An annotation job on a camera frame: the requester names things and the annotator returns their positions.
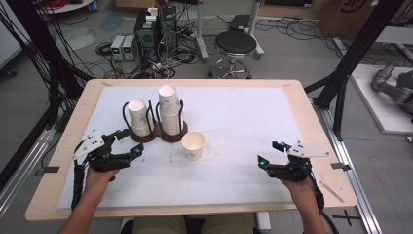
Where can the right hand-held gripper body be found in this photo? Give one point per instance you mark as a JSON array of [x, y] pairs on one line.
[[292, 170]]

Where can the black tape piece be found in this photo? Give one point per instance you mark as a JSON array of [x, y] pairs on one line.
[[48, 170], [341, 166]]

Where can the stack of white paper cups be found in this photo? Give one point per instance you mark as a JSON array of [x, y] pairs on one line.
[[139, 118], [169, 110]]

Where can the person's legs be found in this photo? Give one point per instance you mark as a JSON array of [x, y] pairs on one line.
[[156, 226]]

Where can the single white paper cup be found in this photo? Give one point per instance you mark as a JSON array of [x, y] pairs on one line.
[[193, 146]]

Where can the person's left hand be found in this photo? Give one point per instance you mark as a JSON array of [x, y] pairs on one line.
[[99, 182]]

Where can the light wooden table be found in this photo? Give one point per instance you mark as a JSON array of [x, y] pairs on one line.
[[311, 107]]

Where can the white metal stand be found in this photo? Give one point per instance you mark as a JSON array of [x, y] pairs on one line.
[[199, 32]]

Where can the grey power supply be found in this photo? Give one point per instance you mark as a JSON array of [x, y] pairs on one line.
[[117, 47], [129, 48]]

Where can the black metal frame post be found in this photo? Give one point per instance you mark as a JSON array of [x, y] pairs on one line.
[[357, 48], [39, 48]]

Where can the aluminium floor rail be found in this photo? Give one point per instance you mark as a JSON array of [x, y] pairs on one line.
[[354, 182], [22, 169]]

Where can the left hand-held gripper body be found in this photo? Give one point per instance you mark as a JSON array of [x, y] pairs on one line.
[[104, 156]]

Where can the black round stool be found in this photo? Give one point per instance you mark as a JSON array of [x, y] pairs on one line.
[[235, 42]]

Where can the white table mat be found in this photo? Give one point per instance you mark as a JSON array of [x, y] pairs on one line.
[[233, 130]]

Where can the white platform board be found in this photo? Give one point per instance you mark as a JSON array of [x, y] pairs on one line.
[[373, 107]]

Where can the thin wooden stick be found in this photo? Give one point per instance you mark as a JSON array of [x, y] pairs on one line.
[[331, 191]]

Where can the dark brown cup holder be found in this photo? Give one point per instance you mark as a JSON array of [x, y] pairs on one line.
[[146, 136]]

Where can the blue tape roll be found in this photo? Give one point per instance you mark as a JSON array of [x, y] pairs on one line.
[[92, 6]]

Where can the white cabinet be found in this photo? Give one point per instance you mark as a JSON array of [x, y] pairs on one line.
[[9, 35]]

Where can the brown cardboard box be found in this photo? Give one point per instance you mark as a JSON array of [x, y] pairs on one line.
[[337, 19]]

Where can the black tape cross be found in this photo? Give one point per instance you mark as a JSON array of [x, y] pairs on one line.
[[346, 217]]

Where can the black computer tower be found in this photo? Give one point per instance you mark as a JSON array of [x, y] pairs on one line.
[[146, 35], [168, 26]]

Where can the white round table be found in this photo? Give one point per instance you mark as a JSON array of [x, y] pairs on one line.
[[69, 6]]

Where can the person's right hand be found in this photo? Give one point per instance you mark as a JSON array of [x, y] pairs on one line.
[[302, 193]]

